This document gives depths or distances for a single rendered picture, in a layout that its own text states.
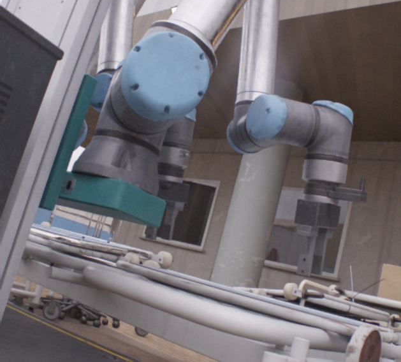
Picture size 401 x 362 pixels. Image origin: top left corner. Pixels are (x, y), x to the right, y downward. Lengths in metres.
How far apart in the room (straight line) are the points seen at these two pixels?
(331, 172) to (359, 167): 7.00
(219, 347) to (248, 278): 5.00
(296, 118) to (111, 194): 0.39
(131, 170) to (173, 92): 0.21
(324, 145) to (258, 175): 5.11
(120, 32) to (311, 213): 0.67
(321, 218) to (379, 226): 6.61
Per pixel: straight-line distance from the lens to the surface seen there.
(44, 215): 2.78
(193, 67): 0.86
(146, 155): 1.00
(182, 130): 1.23
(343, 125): 1.03
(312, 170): 1.01
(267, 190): 6.10
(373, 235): 7.60
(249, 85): 1.11
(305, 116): 0.98
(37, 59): 0.84
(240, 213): 6.05
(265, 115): 0.95
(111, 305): 1.23
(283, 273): 8.11
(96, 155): 0.99
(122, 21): 1.32
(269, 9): 1.19
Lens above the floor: 0.53
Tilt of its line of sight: 13 degrees up
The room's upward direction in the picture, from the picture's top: 16 degrees clockwise
